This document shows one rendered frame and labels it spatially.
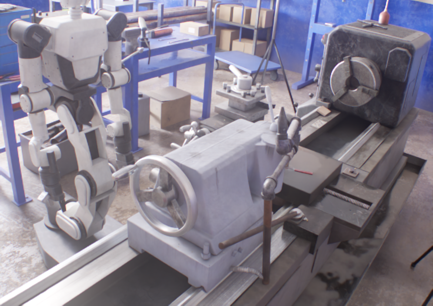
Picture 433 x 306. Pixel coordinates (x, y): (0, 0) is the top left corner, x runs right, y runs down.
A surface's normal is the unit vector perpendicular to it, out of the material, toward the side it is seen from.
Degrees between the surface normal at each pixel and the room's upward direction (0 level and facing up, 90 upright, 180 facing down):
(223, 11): 90
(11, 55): 90
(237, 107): 90
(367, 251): 0
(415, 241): 0
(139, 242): 90
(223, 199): 70
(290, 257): 0
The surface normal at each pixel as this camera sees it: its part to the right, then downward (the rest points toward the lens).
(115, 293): 0.41, -0.74
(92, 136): 0.81, 0.15
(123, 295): 0.09, -0.67
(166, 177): -0.60, 0.44
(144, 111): 0.66, 0.37
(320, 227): 0.09, -0.90
